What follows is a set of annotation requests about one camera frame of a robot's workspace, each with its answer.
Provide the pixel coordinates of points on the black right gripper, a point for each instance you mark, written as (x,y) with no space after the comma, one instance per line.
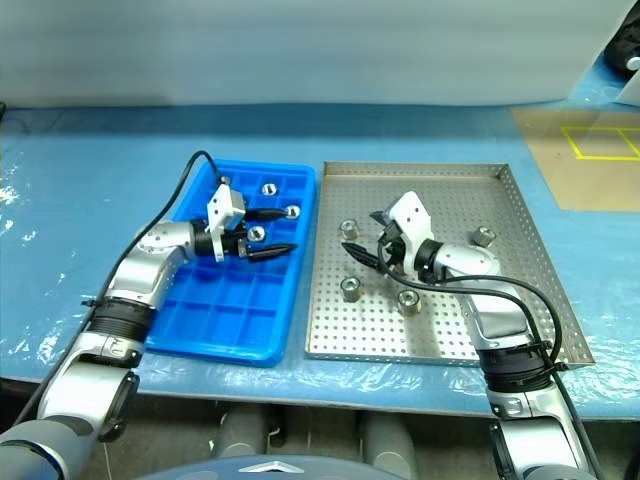
(392,250)

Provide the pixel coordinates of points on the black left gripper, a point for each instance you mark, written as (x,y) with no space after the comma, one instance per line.
(236,245)

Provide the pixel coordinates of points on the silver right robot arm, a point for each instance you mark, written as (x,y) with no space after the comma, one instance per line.
(470,260)

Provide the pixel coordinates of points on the blue plastic compartment tray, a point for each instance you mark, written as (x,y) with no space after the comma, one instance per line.
(225,310)

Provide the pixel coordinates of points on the perforated metal tray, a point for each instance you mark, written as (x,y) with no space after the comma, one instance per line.
(380,330)

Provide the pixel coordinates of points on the white backdrop panel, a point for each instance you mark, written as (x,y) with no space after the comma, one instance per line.
(300,50)

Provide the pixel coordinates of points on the brown cardboard mat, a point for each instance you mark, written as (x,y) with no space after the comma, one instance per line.
(550,170)

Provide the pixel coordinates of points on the blue plastic table cover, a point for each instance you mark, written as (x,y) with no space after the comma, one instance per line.
(75,200)

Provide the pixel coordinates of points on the dark grey robot torso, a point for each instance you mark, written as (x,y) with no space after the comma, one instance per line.
(225,470)

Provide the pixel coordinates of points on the white foam board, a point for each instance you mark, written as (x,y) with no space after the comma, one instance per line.
(631,90)

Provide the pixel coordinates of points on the black bag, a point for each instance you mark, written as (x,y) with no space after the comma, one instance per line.
(622,45)

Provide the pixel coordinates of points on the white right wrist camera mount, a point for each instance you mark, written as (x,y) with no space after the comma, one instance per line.
(412,215)

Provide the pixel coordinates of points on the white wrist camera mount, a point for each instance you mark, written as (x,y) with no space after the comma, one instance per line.
(222,207)
(412,215)

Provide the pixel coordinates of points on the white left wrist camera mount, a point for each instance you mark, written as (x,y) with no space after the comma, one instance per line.
(222,207)

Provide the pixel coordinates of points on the grey cylindrical post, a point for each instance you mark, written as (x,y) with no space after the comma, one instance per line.
(387,442)
(245,432)

